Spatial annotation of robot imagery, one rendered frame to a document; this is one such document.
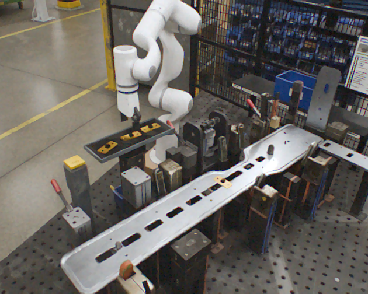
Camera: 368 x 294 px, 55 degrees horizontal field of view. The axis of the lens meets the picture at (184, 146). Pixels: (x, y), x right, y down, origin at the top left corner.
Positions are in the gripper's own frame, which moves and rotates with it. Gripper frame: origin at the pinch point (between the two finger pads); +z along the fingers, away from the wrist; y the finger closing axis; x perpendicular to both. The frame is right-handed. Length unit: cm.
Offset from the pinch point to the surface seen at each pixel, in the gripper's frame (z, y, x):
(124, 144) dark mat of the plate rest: 6.6, 4.0, -5.4
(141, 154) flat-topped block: 14.4, 3.8, 2.2
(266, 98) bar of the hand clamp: 3, 13, 70
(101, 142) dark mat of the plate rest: 6.6, -3.0, -12.0
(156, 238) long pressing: 22.6, 40.8, -15.0
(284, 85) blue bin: 10, -1, 105
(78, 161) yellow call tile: 6.6, 3.6, -25.1
